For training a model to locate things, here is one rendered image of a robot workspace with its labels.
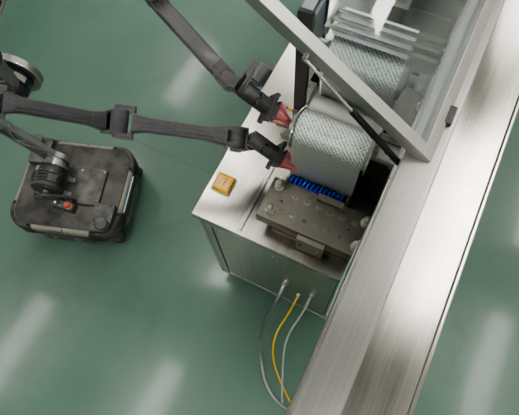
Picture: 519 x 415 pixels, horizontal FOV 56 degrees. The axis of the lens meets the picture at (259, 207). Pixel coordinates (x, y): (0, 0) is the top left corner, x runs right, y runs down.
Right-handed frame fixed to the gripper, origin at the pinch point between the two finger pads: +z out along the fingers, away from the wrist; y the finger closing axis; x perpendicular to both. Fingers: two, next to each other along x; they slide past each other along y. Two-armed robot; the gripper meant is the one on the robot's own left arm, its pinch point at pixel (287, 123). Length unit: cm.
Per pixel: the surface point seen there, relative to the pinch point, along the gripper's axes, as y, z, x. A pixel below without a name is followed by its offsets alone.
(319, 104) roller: -9.8, 5.6, 4.6
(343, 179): 9.1, 23.0, 8.5
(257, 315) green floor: 53, 77, -91
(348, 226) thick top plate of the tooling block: 20.5, 35.0, 4.7
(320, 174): 8.9, 19.2, 0.5
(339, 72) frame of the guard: 18, -25, 60
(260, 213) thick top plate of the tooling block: 27.5, 11.8, -13.8
